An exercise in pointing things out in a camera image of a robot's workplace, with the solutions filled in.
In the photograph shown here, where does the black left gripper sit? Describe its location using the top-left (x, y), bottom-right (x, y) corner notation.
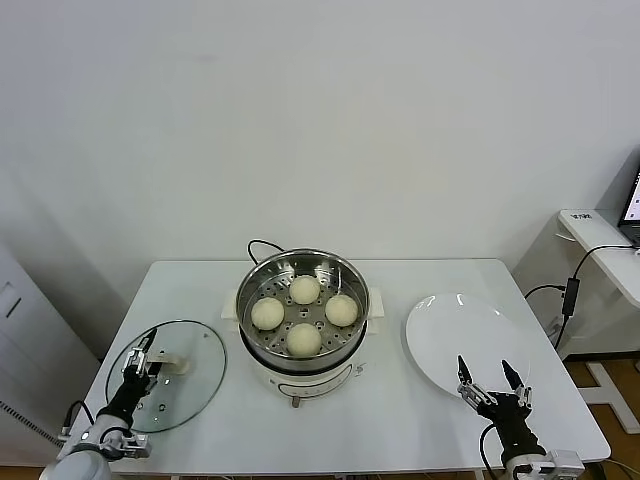
top-left (117, 327), bottom-right (164, 401)

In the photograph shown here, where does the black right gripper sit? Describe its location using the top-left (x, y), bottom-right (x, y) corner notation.
top-left (454, 354), bottom-right (533, 429)

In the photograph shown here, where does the cream steamed baozi bun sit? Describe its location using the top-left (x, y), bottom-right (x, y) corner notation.
top-left (286, 322), bottom-right (322, 358)
top-left (324, 294), bottom-right (359, 327)
top-left (251, 296), bottom-right (286, 332)
top-left (290, 275), bottom-right (321, 306)

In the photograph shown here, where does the stainless steel steamer basket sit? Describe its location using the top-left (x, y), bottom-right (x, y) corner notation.
top-left (234, 248), bottom-right (371, 366)

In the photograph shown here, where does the white round plate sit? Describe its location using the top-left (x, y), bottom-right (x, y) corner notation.
top-left (405, 292), bottom-right (531, 404)

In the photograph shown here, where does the black adapter hub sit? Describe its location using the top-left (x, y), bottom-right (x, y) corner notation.
top-left (562, 278), bottom-right (581, 317)

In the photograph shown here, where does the cream electric cooker base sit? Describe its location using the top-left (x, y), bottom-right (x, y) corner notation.
top-left (221, 287), bottom-right (386, 409)

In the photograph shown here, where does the laptop computer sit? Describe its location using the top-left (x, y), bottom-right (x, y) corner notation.
top-left (617, 149), bottom-right (640, 247)

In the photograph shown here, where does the glass lid with cream handle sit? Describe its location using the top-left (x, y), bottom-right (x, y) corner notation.
top-left (105, 319), bottom-right (228, 434)

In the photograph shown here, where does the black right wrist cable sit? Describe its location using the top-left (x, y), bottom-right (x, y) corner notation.
top-left (479, 423), bottom-right (504, 474)

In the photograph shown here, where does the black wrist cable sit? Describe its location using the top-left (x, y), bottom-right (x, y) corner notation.
top-left (479, 423), bottom-right (504, 474)
top-left (62, 399), bottom-right (96, 436)

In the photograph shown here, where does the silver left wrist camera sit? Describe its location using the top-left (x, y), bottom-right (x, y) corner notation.
top-left (117, 433), bottom-right (151, 460)

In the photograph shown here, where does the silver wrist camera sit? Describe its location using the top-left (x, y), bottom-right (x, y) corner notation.
top-left (117, 433), bottom-right (151, 460)
top-left (547, 448), bottom-right (585, 477)

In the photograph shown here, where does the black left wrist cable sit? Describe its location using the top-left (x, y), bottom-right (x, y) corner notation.
top-left (62, 399), bottom-right (96, 436)

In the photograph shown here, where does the black cable in hub side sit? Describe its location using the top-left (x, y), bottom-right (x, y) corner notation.
top-left (523, 284), bottom-right (566, 301)

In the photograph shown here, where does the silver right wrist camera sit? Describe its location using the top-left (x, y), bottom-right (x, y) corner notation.
top-left (547, 448), bottom-right (585, 477)

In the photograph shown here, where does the white metal floor frame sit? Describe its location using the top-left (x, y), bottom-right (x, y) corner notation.
top-left (584, 360), bottom-right (640, 436)

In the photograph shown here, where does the black cable laptop to hub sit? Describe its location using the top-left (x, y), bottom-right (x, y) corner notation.
top-left (571, 243), bottom-right (640, 281)

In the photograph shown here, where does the black cooker power cable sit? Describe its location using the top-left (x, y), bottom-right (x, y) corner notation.
top-left (247, 238), bottom-right (291, 265)

